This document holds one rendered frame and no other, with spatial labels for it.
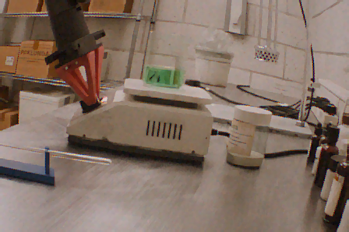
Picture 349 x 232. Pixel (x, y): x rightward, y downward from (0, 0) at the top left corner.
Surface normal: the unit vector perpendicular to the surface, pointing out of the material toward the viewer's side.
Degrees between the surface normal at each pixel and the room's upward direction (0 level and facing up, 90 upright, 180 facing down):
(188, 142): 90
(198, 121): 90
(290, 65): 90
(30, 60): 92
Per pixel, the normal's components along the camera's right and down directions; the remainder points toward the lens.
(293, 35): -0.17, 0.13
